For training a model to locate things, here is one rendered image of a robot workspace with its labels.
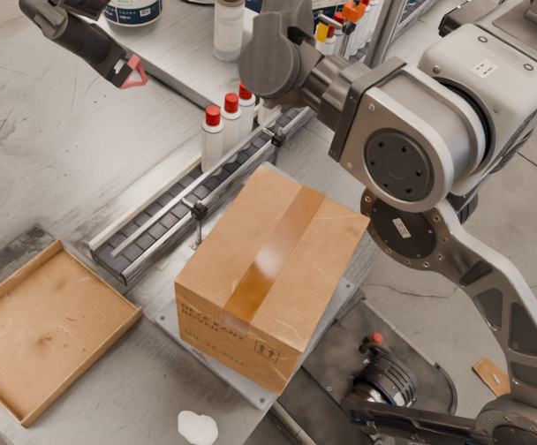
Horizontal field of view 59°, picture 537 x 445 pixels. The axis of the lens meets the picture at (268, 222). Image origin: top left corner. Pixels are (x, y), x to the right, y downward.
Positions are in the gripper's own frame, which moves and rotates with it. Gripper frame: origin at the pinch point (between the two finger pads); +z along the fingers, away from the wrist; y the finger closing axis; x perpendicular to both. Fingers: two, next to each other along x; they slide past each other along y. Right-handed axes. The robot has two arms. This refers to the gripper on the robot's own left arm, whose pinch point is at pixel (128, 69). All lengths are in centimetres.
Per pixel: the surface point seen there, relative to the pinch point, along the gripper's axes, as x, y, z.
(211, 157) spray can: 6.1, -13.9, 23.6
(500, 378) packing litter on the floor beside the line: 14, -112, 141
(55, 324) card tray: 52, -20, 2
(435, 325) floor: 15, -81, 141
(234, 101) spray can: -7.8, -13.2, 18.3
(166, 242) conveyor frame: 27.5, -20.6, 18.7
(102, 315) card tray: 45, -25, 7
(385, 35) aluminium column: -45, -22, 44
